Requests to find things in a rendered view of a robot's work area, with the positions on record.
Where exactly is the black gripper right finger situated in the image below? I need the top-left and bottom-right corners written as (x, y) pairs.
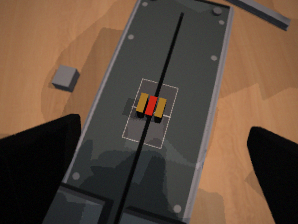
top-left (247, 126), bottom-right (298, 224)

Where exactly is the grey rectangular base plate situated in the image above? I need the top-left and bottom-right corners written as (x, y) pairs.
top-left (42, 0), bottom-right (235, 224)

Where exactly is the small grey cube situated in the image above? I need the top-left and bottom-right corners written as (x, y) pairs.
top-left (51, 64), bottom-right (80, 92)

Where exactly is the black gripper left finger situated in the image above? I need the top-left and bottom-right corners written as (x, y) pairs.
top-left (0, 114), bottom-right (81, 224)

